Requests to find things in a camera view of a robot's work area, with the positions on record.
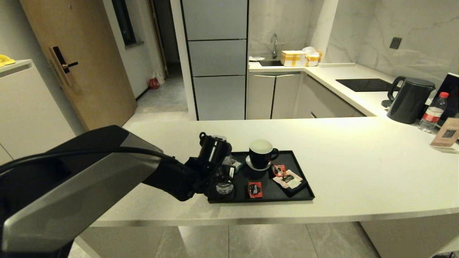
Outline red snack packet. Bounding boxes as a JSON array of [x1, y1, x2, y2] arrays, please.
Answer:
[[247, 181, 264, 199], [271, 164, 288, 178]]

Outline pink white tea packet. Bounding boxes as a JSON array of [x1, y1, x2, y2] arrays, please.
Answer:
[[273, 170, 304, 190]]

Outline black electric kettle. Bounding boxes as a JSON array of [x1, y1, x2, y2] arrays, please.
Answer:
[[382, 76, 436, 124]]

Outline white saucer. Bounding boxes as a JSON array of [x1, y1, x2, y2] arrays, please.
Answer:
[[246, 155, 272, 172]]

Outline black mug white inside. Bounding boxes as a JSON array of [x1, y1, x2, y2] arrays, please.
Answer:
[[249, 139, 279, 170]]

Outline black rectangular serving tray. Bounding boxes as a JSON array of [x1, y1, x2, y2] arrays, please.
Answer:
[[207, 150, 316, 204]]

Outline grey sink cabinet doors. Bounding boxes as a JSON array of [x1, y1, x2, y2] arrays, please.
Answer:
[[247, 72, 304, 119]]

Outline red white bag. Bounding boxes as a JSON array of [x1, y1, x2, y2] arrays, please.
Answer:
[[149, 69, 166, 89]]

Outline tall silver refrigerator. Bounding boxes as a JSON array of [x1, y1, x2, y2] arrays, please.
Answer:
[[181, 0, 249, 121]]

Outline grey counter base cabinet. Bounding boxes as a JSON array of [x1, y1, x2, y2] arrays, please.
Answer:
[[294, 73, 367, 119]]

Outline yellow white boxes by sink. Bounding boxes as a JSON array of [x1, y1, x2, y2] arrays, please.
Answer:
[[281, 50, 307, 67]]

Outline white bag yellow box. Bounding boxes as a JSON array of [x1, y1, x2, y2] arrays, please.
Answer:
[[302, 46, 321, 67]]

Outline wooden door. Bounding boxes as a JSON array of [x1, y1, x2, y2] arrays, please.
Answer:
[[20, 0, 137, 132]]

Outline dark narrow window panel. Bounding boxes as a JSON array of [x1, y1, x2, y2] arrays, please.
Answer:
[[112, 0, 144, 49]]

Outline black induction cooktop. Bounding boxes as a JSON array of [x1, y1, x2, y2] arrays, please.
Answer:
[[336, 78, 401, 92]]

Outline white side cabinet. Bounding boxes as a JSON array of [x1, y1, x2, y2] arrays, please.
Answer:
[[0, 59, 76, 165]]

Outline brown QR code sign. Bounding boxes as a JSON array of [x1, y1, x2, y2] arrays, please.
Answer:
[[430, 118, 459, 154]]

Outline black tablet screen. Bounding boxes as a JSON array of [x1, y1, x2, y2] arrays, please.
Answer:
[[432, 72, 459, 126]]

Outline black door lock handle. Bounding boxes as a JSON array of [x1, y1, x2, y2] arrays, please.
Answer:
[[48, 46, 78, 86]]

